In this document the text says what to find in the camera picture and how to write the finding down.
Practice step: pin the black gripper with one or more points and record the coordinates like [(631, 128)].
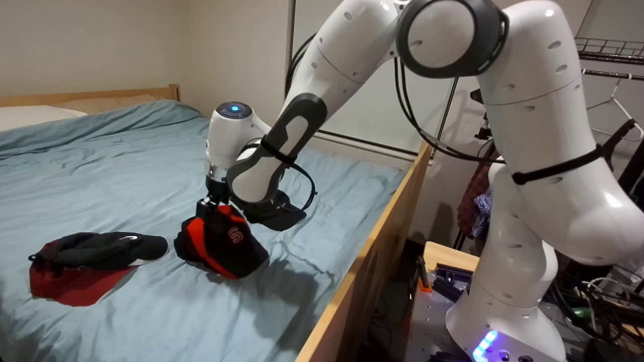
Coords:
[(215, 200)]

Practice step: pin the black cap orange brim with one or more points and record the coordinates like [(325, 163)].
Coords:
[(219, 239)]

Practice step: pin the black cap red white logo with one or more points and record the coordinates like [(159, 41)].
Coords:
[(277, 214)]

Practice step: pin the black cap white swoosh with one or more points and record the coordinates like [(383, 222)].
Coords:
[(101, 249)]

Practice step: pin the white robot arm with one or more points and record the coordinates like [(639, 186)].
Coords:
[(438, 39)]

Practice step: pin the blue bed sheet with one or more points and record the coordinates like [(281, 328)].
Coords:
[(121, 201)]

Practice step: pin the white pillow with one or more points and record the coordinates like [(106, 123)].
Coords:
[(17, 117)]

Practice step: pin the perforated metal work table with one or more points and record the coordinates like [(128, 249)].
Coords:
[(428, 339)]

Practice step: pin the black clothes rack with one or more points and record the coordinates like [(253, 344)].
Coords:
[(552, 195)]

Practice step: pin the wooden bed frame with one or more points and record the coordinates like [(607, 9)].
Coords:
[(362, 268)]

